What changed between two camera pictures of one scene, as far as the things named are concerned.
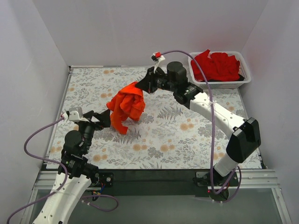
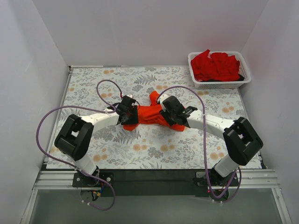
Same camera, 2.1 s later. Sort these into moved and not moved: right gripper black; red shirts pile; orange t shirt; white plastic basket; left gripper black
Moved: orange t shirt; left gripper black; right gripper black
Not moved: red shirts pile; white plastic basket
